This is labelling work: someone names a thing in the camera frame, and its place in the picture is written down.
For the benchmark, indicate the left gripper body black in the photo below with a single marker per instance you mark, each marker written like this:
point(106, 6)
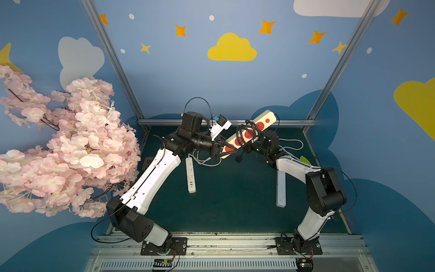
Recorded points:
point(218, 147)

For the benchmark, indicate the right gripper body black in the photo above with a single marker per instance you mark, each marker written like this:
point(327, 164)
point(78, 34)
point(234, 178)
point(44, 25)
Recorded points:
point(257, 142)

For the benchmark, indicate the white power strip with cord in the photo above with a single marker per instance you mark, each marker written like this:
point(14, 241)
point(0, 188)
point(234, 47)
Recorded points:
point(280, 179)

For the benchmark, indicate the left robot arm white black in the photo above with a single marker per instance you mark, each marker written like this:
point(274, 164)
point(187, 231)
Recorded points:
point(128, 213)

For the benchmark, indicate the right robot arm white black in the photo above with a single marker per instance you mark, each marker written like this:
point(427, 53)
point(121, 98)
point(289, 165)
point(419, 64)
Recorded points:
point(325, 193)

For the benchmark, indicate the white power strip usb ports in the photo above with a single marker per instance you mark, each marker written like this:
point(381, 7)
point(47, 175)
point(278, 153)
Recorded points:
point(189, 162)

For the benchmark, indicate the green yellow garden trowel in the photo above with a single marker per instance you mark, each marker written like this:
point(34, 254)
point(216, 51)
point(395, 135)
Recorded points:
point(305, 160)

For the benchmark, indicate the black slotted spatula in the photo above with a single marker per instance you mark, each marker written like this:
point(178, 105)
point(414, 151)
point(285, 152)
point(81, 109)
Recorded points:
point(147, 162)

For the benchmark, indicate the pink cherry blossom tree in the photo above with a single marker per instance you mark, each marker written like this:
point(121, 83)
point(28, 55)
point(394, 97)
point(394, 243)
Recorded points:
point(91, 155)

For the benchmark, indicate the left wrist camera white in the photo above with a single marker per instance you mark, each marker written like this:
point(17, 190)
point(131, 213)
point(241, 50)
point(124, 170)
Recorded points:
point(220, 123)

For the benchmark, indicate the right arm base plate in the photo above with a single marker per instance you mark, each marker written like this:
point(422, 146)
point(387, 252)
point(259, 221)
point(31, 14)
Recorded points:
point(296, 246)

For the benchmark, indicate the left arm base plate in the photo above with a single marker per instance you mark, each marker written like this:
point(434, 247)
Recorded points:
point(173, 245)

